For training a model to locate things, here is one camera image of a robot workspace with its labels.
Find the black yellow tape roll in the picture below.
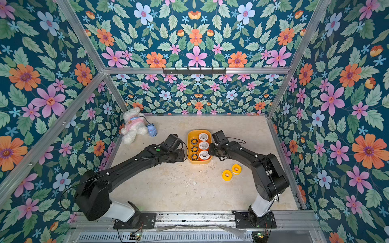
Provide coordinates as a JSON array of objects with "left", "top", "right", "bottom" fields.
[
  {"left": 190, "top": 138, "right": 199, "bottom": 145},
  {"left": 190, "top": 146, "right": 199, "bottom": 153},
  {"left": 190, "top": 153, "right": 199, "bottom": 161}
]

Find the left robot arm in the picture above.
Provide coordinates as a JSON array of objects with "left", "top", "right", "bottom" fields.
[{"left": 75, "top": 134, "right": 185, "bottom": 224}]

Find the aluminium front rail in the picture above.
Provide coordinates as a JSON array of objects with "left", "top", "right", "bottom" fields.
[{"left": 70, "top": 211, "right": 320, "bottom": 231}]

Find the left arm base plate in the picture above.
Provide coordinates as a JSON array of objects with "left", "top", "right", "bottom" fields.
[{"left": 113, "top": 201, "right": 157, "bottom": 230}]

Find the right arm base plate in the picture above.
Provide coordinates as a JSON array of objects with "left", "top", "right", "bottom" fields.
[{"left": 232, "top": 211, "right": 277, "bottom": 229}]

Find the yellow plastic storage box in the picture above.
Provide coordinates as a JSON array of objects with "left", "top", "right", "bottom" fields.
[{"left": 187, "top": 130, "right": 212, "bottom": 165}]

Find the white plush teddy bear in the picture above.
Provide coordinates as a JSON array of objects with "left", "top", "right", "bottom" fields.
[{"left": 121, "top": 107, "right": 148, "bottom": 144}]

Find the orange sealing tape roll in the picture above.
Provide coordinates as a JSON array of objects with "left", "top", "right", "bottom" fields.
[
  {"left": 199, "top": 150, "right": 210, "bottom": 161},
  {"left": 198, "top": 133, "right": 209, "bottom": 141},
  {"left": 199, "top": 141, "right": 210, "bottom": 150}
]

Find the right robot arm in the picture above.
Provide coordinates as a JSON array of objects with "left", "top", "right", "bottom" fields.
[{"left": 209, "top": 131, "right": 289, "bottom": 227}]

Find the black hook rack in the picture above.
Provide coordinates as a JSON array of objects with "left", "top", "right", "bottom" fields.
[{"left": 162, "top": 67, "right": 227, "bottom": 76}]

